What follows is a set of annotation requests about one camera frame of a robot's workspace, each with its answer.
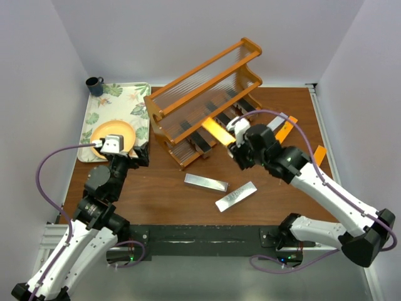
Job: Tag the orange toothpaste box front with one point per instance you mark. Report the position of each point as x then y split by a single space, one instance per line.
218 132

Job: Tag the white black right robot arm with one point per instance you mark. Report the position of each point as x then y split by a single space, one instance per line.
360 230

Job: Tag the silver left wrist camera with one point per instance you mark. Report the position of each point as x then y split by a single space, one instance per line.
111 144

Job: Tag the silver toothpaste box tilted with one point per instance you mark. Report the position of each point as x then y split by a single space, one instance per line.
236 196

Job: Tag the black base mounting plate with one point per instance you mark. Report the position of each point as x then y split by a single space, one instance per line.
197 240

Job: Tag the orange toothpaste box right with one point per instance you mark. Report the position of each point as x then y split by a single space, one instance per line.
319 154

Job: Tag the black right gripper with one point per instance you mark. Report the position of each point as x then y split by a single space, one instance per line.
237 152

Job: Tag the wooden three-tier shelf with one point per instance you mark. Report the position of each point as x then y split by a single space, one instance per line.
179 108

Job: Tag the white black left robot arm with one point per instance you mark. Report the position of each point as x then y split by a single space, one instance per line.
92 231

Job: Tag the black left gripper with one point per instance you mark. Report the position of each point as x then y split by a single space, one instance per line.
142 158

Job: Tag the orange plate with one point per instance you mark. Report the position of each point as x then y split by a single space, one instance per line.
116 128

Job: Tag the orange toothpaste box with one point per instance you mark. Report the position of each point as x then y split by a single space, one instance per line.
286 129
319 154
218 132

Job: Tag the aluminium table edge rail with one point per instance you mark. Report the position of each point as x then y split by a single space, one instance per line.
324 134

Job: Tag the silver R&O charcoal toothpaste box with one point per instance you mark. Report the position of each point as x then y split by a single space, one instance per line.
220 118

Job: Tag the dark blue mug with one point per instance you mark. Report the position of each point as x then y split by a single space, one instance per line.
95 86

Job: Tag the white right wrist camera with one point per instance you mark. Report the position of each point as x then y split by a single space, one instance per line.
238 126

